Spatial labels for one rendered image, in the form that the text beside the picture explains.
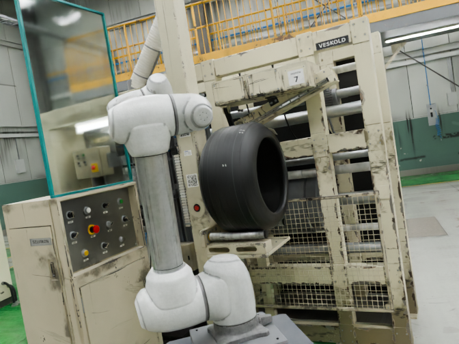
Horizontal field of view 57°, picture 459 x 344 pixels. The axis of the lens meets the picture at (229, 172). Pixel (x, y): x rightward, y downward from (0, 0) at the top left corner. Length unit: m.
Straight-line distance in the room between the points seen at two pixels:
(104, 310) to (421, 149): 10.04
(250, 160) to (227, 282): 0.81
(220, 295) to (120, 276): 0.98
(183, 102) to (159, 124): 0.10
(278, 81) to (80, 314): 1.58
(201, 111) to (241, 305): 0.64
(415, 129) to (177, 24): 9.46
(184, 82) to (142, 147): 1.19
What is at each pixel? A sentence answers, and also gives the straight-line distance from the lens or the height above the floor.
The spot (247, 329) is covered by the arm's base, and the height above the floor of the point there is 0.77.
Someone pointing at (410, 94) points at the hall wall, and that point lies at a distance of 11.53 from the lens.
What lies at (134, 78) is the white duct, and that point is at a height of 1.94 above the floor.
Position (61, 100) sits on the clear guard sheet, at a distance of 2.18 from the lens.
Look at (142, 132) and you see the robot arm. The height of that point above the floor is 1.45.
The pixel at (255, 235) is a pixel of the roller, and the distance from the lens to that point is 2.20.
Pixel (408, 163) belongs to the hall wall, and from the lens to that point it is 11.47.
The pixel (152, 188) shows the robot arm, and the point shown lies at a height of 1.28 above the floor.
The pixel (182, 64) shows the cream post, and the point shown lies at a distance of 2.43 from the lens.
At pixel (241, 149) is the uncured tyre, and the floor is 1.35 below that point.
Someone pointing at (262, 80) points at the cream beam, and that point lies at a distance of 2.47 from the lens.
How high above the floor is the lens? 1.36
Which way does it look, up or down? 3 degrees down
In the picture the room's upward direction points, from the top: 9 degrees counter-clockwise
